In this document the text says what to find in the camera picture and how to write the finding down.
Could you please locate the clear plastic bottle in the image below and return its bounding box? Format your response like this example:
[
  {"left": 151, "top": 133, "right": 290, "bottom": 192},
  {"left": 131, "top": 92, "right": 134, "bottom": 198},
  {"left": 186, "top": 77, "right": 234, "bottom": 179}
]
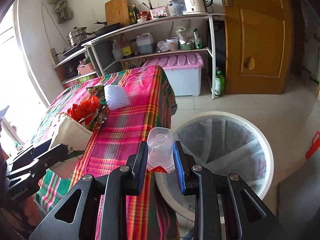
[{"left": 147, "top": 127, "right": 175, "bottom": 173}]

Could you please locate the brown paper bag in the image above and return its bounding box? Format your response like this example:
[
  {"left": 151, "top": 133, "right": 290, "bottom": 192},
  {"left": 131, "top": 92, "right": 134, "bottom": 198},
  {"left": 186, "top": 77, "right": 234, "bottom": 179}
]
[{"left": 50, "top": 114, "right": 93, "bottom": 154}]

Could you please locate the white foam fruit net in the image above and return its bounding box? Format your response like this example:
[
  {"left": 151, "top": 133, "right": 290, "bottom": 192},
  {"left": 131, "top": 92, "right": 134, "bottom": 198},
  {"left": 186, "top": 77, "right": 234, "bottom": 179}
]
[{"left": 104, "top": 85, "right": 130, "bottom": 111}]

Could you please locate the red plastic bag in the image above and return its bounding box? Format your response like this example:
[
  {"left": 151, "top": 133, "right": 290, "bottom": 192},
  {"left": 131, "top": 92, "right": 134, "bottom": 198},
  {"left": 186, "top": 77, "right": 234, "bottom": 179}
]
[{"left": 65, "top": 95, "right": 100, "bottom": 122}]

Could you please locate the green snack wrapper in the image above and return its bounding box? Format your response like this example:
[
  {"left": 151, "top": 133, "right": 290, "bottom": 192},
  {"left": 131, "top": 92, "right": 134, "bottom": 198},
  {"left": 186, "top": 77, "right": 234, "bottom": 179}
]
[{"left": 86, "top": 83, "right": 106, "bottom": 105}]

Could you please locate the white round trash bin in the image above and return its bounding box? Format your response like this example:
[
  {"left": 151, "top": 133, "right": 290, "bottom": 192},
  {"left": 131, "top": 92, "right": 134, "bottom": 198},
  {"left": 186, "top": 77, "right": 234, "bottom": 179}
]
[{"left": 154, "top": 111, "right": 275, "bottom": 221}]

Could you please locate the pink plaid tablecloth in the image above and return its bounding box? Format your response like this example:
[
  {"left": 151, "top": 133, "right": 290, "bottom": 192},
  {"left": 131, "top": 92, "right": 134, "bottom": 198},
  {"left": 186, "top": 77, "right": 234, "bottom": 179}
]
[{"left": 30, "top": 66, "right": 180, "bottom": 239}]

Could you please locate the green plastic bottle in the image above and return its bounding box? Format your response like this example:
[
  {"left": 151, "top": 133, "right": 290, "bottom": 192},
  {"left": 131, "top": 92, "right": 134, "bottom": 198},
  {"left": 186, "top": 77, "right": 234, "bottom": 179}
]
[{"left": 214, "top": 70, "right": 225, "bottom": 96}]

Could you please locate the pink lid storage box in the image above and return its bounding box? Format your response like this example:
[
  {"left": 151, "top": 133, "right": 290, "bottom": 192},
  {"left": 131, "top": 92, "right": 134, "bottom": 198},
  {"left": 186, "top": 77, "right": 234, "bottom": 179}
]
[{"left": 143, "top": 53, "right": 203, "bottom": 96}]

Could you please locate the pink plastic basket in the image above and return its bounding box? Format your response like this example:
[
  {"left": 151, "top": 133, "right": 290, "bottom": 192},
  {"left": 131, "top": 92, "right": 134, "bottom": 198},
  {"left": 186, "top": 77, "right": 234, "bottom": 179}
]
[{"left": 77, "top": 62, "right": 95, "bottom": 75}]

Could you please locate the yellow label oil bottle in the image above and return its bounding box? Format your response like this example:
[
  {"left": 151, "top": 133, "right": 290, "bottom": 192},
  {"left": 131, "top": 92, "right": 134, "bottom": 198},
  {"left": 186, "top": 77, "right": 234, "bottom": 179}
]
[{"left": 120, "top": 34, "right": 133, "bottom": 59}]

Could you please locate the white jug dark liquid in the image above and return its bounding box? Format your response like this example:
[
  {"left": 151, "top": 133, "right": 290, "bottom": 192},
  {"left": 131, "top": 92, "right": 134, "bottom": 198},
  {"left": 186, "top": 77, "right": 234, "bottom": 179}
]
[{"left": 136, "top": 33, "right": 155, "bottom": 55}]

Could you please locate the white power strip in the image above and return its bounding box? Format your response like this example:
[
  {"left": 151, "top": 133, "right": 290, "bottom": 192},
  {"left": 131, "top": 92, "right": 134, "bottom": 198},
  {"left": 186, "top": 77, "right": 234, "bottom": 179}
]
[{"left": 49, "top": 48, "right": 60, "bottom": 66}]

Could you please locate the white metal shelf rack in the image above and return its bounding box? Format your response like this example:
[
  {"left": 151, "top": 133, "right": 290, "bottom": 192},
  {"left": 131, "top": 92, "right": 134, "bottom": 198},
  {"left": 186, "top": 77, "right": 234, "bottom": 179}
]
[{"left": 54, "top": 13, "right": 223, "bottom": 96}]

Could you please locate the black frying pan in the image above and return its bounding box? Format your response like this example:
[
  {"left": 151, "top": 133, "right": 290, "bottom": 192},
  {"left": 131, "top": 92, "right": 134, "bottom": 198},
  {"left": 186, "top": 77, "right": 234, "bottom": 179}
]
[{"left": 93, "top": 22, "right": 120, "bottom": 37}]

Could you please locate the steel steamer pot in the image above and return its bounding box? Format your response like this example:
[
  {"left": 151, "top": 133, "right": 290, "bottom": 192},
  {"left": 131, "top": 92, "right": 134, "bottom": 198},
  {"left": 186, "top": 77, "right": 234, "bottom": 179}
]
[{"left": 67, "top": 27, "right": 93, "bottom": 47}]

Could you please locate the pink utensil holder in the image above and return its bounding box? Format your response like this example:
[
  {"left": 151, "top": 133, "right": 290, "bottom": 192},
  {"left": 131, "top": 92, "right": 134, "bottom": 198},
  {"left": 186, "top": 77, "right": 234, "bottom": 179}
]
[{"left": 150, "top": 5, "right": 168, "bottom": 20}]

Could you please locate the wooden cutting board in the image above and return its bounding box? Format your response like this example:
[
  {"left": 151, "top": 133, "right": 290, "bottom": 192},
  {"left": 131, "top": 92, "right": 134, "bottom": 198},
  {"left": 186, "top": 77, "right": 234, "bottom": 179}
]
[{"left": 105, "top": 0, "right": 130, "bottom": 27}]

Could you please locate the clear lidded container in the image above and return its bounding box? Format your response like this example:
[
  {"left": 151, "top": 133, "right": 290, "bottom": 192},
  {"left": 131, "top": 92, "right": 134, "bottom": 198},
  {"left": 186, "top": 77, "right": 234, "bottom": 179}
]
[{"left": 168, "top": 0, "right": 186, "bottom": 16}]

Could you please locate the wooden door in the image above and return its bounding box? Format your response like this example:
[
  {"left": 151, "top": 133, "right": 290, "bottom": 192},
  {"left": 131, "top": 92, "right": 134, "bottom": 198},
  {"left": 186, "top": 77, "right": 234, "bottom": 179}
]
[{"left": 222, "top": 0, "right": 293, "bottom": 94}]

